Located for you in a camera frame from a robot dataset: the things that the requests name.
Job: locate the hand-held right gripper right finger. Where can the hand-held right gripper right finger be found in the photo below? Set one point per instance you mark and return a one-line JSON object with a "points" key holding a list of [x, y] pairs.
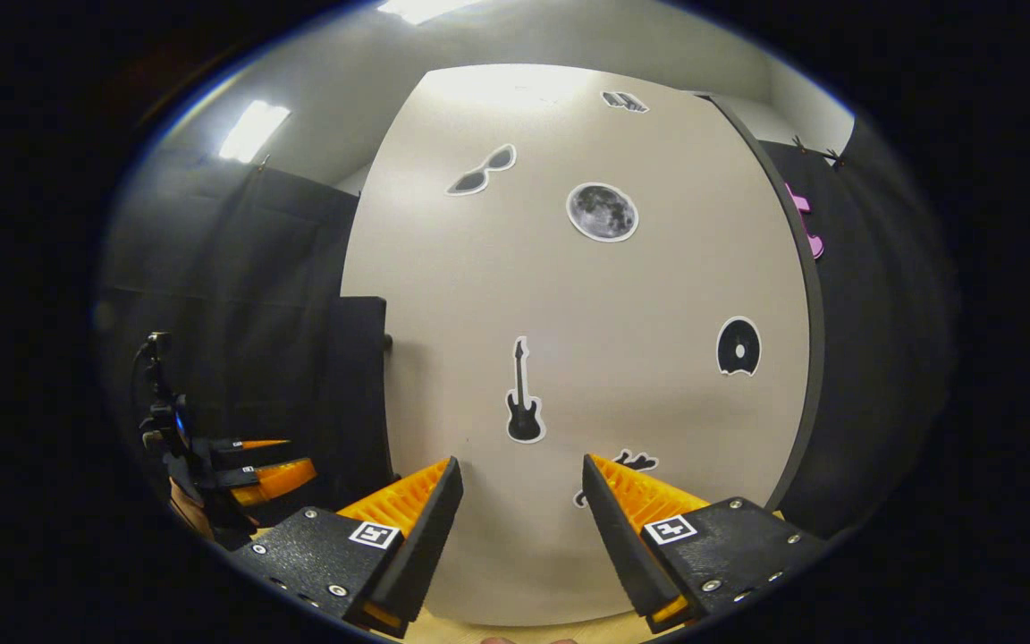
{"points": [[618, 555]]}

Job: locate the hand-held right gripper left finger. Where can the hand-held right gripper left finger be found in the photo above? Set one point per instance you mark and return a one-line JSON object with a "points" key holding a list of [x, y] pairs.
{"points": [[430, 546]]}

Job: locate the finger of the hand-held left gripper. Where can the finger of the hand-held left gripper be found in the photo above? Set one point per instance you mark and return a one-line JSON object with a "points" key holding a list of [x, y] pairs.
{"points": [[247, 444], [278, 478]]}

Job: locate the beige cabinet door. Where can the beige cabinet door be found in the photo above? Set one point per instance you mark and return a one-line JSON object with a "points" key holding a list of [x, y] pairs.
{"points": [[640, 295]]}

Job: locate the dark grey cabinet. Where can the dark grey cabinet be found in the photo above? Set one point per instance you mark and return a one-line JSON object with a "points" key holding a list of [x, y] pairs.
{"points": [[816, 358]]}

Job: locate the black backdrop cloth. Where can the black backdrop cloth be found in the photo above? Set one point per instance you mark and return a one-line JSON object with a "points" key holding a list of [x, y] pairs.
{"points": [[256, 268]]}

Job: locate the small ceiling light panel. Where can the small ceiling light panel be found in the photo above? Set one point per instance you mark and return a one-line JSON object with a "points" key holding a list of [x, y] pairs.
{"points": [[253, 132]]}

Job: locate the large ceiling light panel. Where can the large ceiling light panel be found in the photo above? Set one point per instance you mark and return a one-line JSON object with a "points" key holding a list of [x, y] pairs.
{"points": [[426, 9]]}

